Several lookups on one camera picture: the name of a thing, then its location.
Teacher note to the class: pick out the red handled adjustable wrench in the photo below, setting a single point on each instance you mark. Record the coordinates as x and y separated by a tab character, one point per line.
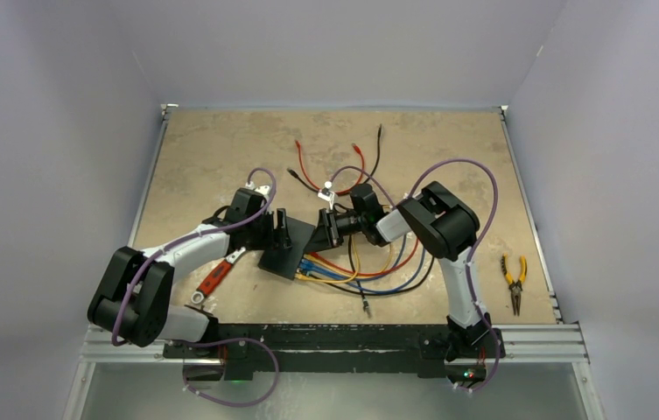
214	278

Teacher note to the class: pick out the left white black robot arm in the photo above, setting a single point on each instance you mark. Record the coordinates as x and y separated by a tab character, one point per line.
133	298

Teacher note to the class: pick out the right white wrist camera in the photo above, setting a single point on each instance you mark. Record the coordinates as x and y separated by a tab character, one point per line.
327	194

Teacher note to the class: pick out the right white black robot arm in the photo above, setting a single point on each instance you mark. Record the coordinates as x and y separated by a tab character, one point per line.
445	225

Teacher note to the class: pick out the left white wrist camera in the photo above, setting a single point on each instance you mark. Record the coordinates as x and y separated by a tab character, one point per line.
265	190

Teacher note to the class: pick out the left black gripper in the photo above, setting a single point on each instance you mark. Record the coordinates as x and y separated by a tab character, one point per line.
277	238

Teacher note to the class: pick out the black network switch box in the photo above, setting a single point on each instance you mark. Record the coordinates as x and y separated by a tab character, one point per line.
284	262

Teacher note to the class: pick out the yellow handled pliers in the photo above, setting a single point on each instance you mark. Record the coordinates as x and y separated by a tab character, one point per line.
515	284

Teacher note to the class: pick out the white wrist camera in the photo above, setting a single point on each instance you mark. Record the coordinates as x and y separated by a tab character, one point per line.
265	190
327	194

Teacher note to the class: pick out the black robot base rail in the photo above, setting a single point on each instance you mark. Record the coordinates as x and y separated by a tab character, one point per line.
429	351

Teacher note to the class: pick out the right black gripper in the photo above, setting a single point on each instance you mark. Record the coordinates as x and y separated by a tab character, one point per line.
326	234

